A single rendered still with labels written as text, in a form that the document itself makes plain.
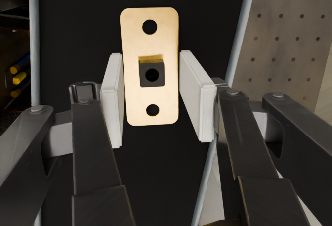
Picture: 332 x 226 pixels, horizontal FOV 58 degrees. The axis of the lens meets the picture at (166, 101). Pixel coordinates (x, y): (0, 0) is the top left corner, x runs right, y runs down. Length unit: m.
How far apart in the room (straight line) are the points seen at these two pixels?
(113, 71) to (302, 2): 0.64
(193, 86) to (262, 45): 0.59
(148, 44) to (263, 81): 0.58
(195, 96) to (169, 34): 0.07
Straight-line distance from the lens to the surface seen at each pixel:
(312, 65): 0.81
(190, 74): 0.16
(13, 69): 0.36
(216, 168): 0.74
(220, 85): 0.16
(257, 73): 0.76
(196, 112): 0.15
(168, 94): 0.22
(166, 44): 0.21
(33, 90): 0.22
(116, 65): 0.17
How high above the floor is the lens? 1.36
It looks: 66 degrees down
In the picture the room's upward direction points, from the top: 165 degrees clockwise
